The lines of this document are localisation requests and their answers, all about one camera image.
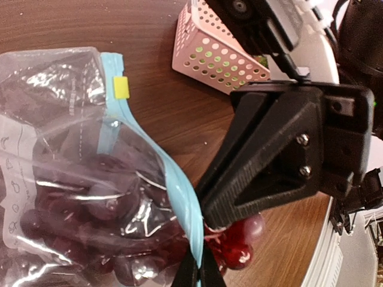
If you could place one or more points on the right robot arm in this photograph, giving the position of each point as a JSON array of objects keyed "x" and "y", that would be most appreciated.
[{"x": 291, "y": 139}]

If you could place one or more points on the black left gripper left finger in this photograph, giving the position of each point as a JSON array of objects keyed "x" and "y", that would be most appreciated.
[{"x": 186, "y": 275}]

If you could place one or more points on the front aluminium rail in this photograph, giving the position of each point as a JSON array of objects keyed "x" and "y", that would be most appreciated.
[{"x": 346, "y": 259}]

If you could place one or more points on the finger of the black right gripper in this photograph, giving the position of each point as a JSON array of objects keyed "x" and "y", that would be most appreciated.
[{"x": 248, "y": 128}]

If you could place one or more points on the clear zip top bag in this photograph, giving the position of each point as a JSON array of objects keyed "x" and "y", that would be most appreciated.
[{"x": 64, "y": 106}]

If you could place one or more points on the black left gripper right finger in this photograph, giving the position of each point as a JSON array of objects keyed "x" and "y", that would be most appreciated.
[{"x": 210, "y": 275}]

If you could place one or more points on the pink perforated plastic basket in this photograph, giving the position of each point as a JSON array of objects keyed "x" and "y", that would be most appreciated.
[{"x": 198, "y": 24}]

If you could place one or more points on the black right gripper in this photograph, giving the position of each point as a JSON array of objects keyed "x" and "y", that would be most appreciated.
[{"x": 344, "y": 134}]

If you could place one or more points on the green chayote squash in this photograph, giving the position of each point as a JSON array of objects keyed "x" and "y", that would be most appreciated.
[{"x": 223, "y": 69}]

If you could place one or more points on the dark red grape bunch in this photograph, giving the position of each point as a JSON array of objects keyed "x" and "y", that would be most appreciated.
[{"x": 107, "y": 215}]

